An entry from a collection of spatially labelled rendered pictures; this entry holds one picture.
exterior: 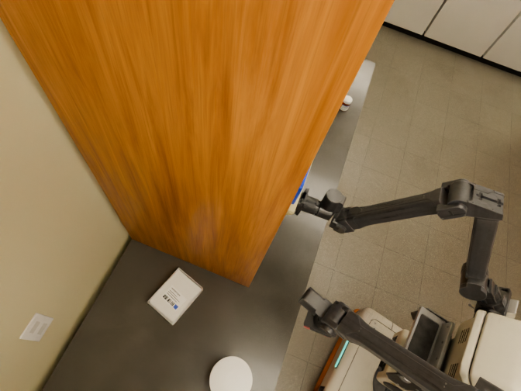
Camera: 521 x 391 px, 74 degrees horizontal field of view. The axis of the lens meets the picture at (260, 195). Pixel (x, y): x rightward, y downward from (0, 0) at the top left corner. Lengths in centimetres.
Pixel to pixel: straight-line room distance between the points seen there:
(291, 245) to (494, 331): 72
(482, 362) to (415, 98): 279
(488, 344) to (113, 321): 117
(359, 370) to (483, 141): 237
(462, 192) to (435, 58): 319
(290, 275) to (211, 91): 103
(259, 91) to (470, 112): 348
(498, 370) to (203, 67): 103
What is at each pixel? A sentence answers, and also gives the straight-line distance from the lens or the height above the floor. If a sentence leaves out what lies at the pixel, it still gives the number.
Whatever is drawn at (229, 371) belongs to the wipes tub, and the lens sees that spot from 119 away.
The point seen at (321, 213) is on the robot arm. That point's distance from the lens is 122.
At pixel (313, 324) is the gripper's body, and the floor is 119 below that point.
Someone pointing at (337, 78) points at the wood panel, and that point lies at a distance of 40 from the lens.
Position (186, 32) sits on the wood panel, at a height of 200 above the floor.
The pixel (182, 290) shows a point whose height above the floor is 98.
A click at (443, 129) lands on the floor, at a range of 355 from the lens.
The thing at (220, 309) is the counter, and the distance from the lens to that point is 136.
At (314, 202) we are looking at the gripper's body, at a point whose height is 123.
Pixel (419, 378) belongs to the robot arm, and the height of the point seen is 153.
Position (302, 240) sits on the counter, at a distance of 147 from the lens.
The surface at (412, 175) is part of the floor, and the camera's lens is 309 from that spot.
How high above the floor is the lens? 228
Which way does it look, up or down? 63 degrees down
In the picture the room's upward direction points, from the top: 17 degrees clockwise
